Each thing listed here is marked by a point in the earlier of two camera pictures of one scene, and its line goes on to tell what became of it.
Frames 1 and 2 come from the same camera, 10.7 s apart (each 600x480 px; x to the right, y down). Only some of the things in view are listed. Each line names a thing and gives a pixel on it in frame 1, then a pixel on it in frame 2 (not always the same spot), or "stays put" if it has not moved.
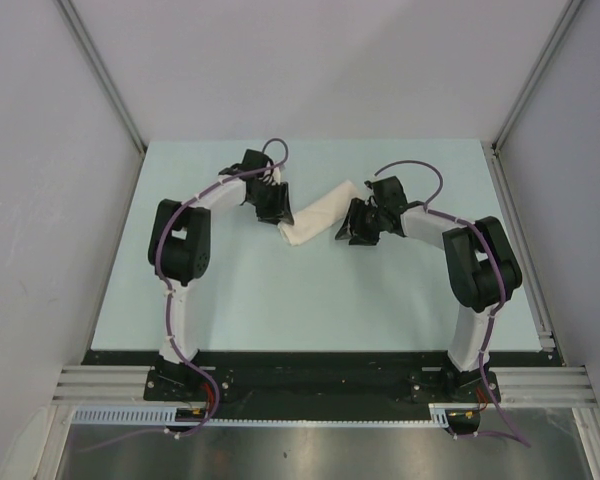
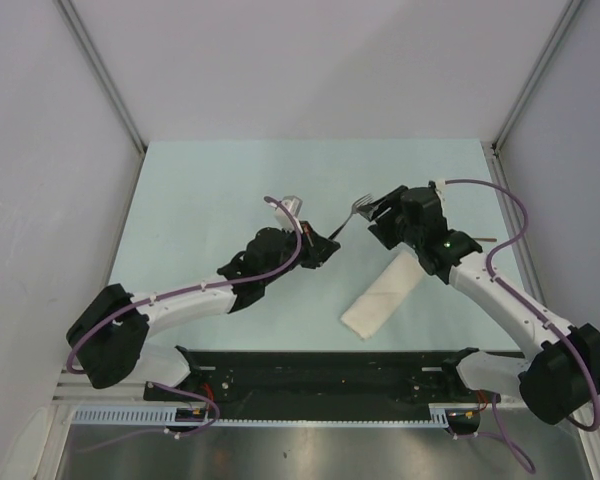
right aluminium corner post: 496,160 stays put
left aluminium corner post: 87,44 stays put
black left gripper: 279,211 -> 317,249
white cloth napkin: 320,214 -> 375,304
